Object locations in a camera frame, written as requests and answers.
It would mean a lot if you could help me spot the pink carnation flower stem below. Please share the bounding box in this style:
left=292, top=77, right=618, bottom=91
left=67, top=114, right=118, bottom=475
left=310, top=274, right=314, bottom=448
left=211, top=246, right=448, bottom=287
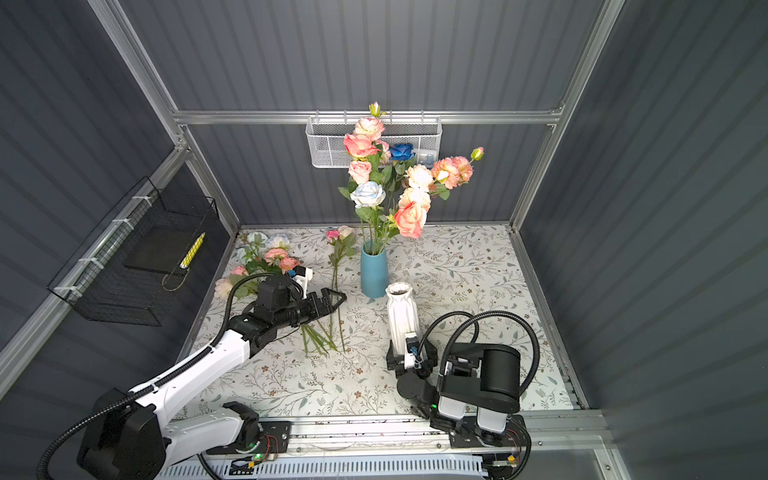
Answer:
left=353, top=102, right=389, bottom=155

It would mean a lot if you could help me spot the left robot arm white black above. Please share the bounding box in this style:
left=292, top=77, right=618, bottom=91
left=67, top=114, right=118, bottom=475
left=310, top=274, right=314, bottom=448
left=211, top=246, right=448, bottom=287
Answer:
left=77, top=275, right=347, bottom=479

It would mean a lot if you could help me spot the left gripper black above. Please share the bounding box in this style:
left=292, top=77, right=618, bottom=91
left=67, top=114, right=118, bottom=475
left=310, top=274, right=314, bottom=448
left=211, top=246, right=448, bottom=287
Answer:
left=274, top=287, right=345, bottom=332

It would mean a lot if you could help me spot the small pale pink rose stem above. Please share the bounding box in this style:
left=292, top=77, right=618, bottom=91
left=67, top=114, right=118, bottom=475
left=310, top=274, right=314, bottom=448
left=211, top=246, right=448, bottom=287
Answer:
left=338, top=162, right=382, bottom=213

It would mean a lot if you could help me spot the black wire basket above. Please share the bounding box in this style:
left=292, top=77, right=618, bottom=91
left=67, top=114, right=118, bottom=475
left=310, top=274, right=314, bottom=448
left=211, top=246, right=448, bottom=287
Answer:
left=48, top=180, right=220, bottom=327

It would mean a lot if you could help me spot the yellow marker pen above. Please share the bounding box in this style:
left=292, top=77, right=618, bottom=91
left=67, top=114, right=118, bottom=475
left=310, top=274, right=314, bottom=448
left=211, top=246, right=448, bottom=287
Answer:
left=179, top=232, right=206, bottom=270

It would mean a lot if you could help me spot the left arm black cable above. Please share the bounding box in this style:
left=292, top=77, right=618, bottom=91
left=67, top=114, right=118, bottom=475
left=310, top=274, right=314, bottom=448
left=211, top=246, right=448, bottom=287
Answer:
left=35, top=272, right=307, bottom=480

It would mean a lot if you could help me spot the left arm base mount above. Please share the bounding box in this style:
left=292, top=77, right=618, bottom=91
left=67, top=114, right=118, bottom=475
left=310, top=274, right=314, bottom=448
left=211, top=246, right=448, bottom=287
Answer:
left=236, top=421, right=293, bottom=460

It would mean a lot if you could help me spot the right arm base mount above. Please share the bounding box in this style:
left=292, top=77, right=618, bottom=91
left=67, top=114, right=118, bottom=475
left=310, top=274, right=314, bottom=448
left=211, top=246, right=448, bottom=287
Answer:
left=449, top=415, right=531, bottom=450

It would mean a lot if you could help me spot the white wire mesh basket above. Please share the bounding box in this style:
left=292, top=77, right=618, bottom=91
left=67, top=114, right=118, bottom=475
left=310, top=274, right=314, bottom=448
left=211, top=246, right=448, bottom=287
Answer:
left=305, top=116, right=443, bottom=169

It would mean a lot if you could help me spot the blue ceramic vase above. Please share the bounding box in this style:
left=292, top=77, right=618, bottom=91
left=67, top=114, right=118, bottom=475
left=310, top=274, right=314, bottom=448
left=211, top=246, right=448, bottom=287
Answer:
left=360, top=241, right=389, bottom=299

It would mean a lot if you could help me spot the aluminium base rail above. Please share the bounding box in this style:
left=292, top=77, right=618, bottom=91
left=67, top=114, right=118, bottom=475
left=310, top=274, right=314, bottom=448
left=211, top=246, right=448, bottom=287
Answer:
left=277, top=410, right=613, bottom=460

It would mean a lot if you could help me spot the floral patterned table mat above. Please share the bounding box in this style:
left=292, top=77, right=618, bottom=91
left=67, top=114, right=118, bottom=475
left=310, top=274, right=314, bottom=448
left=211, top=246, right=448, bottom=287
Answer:
left=180, top=225, right=573, bottom=418

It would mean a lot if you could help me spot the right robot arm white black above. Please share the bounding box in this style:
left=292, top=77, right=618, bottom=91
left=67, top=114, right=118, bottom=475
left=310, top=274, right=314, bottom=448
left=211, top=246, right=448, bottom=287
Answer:
left=387, top=343, right=524, bottom=448

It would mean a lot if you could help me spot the white ribbed ceramic vase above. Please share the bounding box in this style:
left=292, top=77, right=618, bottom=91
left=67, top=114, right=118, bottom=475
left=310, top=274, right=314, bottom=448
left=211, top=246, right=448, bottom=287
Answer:
left=386, top=282, right=422, bottom=358

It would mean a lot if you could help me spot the peach rose flower stem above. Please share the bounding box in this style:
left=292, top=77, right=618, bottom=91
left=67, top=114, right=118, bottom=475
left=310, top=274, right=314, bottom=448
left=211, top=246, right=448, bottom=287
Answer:
left=428, top=147, right=485, bottom=200

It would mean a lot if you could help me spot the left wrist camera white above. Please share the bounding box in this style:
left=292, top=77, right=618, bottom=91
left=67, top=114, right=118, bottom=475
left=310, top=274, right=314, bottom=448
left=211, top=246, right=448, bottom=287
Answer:
left=287, top=265, right=314, bottom=299

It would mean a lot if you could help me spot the white peony flower stem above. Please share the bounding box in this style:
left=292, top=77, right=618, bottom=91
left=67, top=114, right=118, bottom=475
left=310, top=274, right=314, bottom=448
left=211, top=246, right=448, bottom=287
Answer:
left=383, top=164, right=436, bottom=253

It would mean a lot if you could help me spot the pink coral rose stem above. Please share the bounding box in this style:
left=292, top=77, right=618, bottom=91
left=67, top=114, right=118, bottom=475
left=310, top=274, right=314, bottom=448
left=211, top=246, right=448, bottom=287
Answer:
left=379, top=200, right=428, bottom=249

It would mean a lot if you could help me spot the large pink rose stem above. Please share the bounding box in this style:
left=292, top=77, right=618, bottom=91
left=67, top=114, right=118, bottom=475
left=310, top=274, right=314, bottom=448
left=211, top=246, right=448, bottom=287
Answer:
left=343, top=134, right=381, bottom=172

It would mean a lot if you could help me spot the blue artificial rose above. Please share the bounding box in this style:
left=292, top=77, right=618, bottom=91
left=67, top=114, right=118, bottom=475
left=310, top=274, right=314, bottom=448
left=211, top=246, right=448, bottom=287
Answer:
left=389, top=143, right=415, bottom=178

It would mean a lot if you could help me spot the white rose stem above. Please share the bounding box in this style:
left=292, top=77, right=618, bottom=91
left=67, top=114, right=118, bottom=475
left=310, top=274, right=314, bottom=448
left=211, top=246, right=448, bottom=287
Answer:
left=350, top=181, right=386, bottom=255

